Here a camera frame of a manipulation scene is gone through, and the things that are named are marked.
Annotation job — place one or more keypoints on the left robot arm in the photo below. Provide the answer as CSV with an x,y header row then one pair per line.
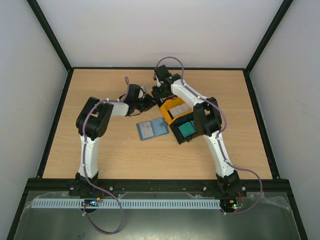
x,y
92,124

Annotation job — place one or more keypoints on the yellow plastic bin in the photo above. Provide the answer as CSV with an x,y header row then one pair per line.
x,y
170,104

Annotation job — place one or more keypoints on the black bin with red cards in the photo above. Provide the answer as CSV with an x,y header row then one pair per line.
x,y
161,96

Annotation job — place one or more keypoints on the white pink blossom card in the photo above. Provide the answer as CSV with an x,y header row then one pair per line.
x,y
146,129

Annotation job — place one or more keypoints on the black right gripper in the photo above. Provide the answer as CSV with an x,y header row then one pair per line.
x,y
157,93

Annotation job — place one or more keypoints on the black bin with teal cards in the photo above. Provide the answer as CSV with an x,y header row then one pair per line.
x,y
174,128

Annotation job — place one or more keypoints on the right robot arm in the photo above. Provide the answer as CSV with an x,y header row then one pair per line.
x,y
207,118

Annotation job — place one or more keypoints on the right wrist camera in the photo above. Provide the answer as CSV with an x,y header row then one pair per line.
x,y
158,83

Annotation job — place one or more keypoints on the teal card stack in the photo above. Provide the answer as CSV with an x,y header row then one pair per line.
x,y
187,129

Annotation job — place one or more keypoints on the white slotted cable duct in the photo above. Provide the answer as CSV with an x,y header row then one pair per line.
x,y
63,203

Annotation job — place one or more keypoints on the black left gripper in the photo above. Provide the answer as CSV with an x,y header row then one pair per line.
x,y
149,103

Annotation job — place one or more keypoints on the teal card holder wallet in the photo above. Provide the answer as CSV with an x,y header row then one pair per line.
x,y
159,127

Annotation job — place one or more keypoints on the white pink card stack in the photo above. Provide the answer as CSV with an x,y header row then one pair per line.
x,y
179,110

